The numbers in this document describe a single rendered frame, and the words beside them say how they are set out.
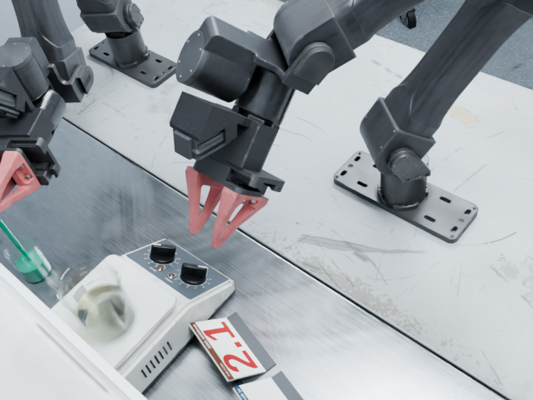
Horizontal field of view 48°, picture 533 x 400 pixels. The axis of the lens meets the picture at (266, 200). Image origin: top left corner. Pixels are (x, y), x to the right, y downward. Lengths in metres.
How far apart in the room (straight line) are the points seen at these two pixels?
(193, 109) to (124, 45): 0.58
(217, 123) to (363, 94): 0.48
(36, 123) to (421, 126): 0.49
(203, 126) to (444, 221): 0.39
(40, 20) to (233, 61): 0.37
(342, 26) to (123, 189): 0.48
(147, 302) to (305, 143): 0.39
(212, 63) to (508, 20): 0.31
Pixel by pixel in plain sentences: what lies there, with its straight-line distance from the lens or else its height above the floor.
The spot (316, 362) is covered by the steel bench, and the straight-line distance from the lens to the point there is 0.74.
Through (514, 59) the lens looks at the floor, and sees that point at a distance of 2.62.
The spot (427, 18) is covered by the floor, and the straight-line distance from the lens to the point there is 2.83.
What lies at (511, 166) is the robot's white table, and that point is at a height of 0.90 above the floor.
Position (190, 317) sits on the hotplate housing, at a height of 0.95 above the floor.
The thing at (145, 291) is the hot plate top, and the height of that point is 0.99.
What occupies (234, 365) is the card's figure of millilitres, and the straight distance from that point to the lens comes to 0.71.
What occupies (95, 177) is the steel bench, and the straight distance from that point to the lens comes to 1.00.
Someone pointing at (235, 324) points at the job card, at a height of 0.90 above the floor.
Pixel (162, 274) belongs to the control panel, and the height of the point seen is 0.96.
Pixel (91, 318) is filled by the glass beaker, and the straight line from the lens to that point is 0.65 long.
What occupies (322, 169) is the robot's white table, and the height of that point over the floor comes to 0.90.
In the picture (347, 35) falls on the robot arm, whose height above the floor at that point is 1.21.
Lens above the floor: 1.57
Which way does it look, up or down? 49 degrees down
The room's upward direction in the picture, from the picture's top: 12 degrees counter-clockwise
